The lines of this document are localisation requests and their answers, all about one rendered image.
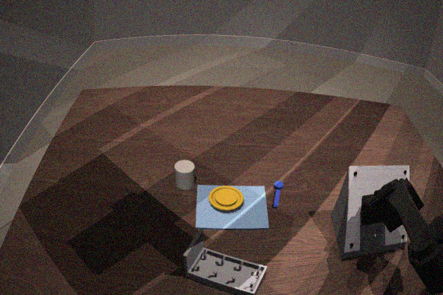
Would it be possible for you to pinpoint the yellow round plate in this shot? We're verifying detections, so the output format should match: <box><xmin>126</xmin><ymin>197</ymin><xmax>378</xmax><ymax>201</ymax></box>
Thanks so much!
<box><xmin>209</xmin><ymin>186</ymin><xmax>244</xmax><ymax>211</ymax></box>

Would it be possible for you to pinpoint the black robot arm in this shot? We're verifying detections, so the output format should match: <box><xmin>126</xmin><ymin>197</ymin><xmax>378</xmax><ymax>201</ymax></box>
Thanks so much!
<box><xmin>361</xmin><ymin>178</ymin><xmax>443</xmax><ymax>295</ymax></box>

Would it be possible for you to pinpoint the light blue rectangular mat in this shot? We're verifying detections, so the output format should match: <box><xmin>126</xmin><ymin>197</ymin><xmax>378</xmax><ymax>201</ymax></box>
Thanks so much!
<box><xmin>196</xmin><ymin>185</ymin><xmax>269</xmax><ymax>230</ymax></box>

